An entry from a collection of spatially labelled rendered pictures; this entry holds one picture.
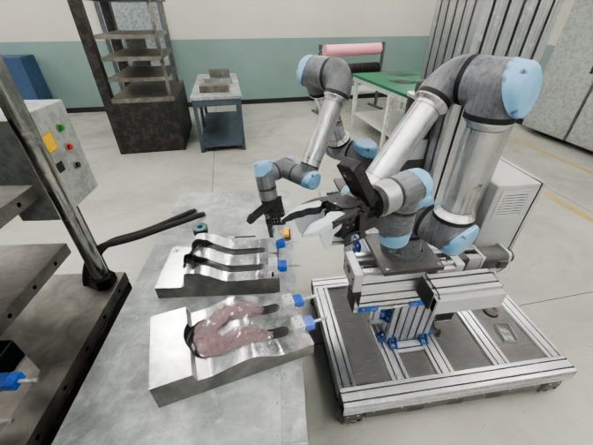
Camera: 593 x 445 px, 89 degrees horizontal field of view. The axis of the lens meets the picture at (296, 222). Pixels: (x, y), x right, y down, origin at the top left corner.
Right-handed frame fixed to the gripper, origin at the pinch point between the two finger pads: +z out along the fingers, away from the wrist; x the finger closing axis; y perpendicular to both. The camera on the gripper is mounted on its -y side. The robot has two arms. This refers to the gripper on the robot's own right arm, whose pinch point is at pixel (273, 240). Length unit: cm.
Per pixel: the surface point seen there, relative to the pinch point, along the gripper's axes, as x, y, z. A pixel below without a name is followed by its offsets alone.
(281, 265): -11.9, 2.6, 5.5
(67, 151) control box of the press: 15, -79, -49
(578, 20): 385, 451, -62
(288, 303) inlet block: -29.5, 4.3, 10.5
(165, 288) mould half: -17.4, -44.2, 4.3
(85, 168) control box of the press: 23, -80, -39
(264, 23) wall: 625, -4, -151
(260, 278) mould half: -17.4, -5.8, 6.5
